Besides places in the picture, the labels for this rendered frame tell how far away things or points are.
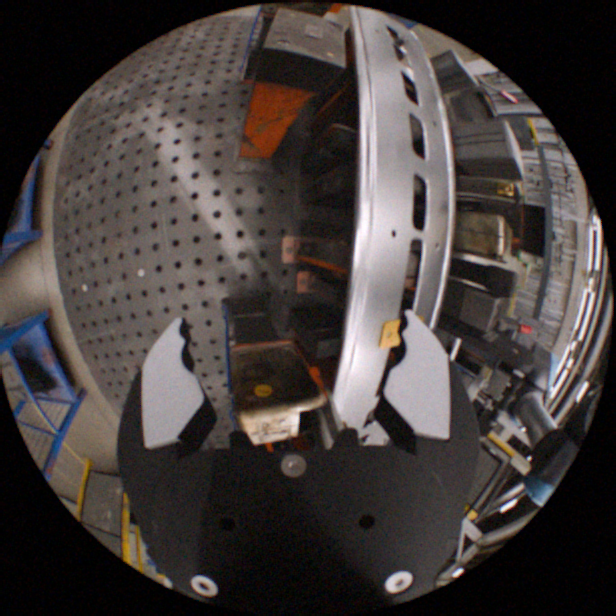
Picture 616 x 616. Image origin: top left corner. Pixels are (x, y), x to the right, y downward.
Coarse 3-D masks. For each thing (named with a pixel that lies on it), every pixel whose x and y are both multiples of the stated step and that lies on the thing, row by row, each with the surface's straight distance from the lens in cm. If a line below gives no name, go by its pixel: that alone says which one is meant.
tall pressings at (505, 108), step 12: (504, 84) 484; (492, 96) 500; (516, 96) 496; (504, 108) 484; (516, 108) 482; (528, 108) 483; (540, 120) 473; (540, 132) 467; (552, 132) 494; (540, 144) 475; (552, 144) 460; (564, 144) 462; (528, 156) 444; (552, 156) 444; (564, 156) 451
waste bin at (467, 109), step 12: (456, 96) 304; (468, 96) 293; (480, 96) 285; (456, 108) 295; (468, 108) 290; (480, 108) 284; (492, 108) 307; (456, 120) 303; (468, 120) 300; (480, 120) 298
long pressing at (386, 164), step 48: (384, 48) 42; (384, 96) 30; (432, 96) 43; (384, 144) 25; (432, 144) 34; (384, 192) 22; (432, 192) 30; (384, 240) 22; (432, 240) 29; (384, 288) 23; (432, 288) 31; (336, 384) 26; (384, 432) 49
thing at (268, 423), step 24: (240, 312) 38; (264, 312) 38; (240, 336) 30; (264, 336) 30; (240, 360) 24; (264, 360) 24; (288, 360) 24; (240, 384) 21; (264, 384) 20; (288, 384) 20; (312, 384) 21; (240, 408) 18; (264, 408) 18; (288, 408) 18; (312, 408) 19; (264, 432) 20; (288, 432) 21
